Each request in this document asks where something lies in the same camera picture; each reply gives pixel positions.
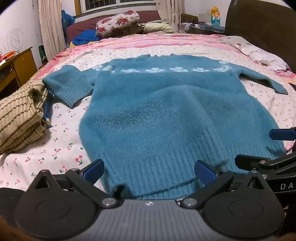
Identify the cherry print bed sheet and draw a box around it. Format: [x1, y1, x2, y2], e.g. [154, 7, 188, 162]
[0, 32, 296, 193]

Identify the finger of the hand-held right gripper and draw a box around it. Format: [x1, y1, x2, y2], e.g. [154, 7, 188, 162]
[234, 155, 278, 173]
[269, 127, 296, 141]

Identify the orange item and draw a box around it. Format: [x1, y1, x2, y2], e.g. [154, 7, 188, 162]
[0, 50, 18, 59]

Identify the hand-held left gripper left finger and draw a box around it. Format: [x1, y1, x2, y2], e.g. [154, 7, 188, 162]
[24, 159, 117, 208]

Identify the red floral folded quilt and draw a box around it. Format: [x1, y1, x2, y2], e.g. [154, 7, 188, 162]
[96, 10, 140, 37]

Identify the dark nightstand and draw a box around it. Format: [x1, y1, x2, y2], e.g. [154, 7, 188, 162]
[188, 24, 226, 35]

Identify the window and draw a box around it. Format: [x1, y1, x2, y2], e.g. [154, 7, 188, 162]
[80, 0, 162, 14]

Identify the blue plastic bag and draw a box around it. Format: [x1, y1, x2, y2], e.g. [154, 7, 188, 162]
[61, 9, 75, 35]

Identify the wooden desk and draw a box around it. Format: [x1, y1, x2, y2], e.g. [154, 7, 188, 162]
[0, 46, 38, 93]

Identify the dark wooden headboard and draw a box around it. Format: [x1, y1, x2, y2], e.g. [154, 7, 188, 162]
[224, 0, 296, 70]

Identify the beige curtain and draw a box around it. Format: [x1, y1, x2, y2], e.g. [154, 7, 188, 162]
[159, 0, 183, 33]
[38, 0, 66, 61]

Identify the beige brown striped sweater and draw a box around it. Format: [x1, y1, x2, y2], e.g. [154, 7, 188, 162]
[0, 80, 49, 155]

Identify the dark bag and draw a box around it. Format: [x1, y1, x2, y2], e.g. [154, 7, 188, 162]
[180, 13, 199, 25]

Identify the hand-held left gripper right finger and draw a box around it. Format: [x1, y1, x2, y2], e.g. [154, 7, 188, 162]
[179, 159, 275, 208]

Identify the bright blue cloth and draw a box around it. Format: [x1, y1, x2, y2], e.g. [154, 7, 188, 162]
[72, 29, 102, 45]

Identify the brown checked blanket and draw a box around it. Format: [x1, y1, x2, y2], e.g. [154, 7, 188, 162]
[111, 23, 145, 36]

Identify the teal yellow carton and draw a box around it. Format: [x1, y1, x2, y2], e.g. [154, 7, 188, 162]
[210, 6, 222, 26]

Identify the white floral pillow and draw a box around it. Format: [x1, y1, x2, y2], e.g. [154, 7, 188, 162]
[220, 36, 296, 72]

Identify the pale yellow pillow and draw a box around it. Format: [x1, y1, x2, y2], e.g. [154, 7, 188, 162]
[143, 22, 174, 34]

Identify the teal knit sweater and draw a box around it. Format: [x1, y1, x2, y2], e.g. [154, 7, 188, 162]
[42, 54, 288, 200]

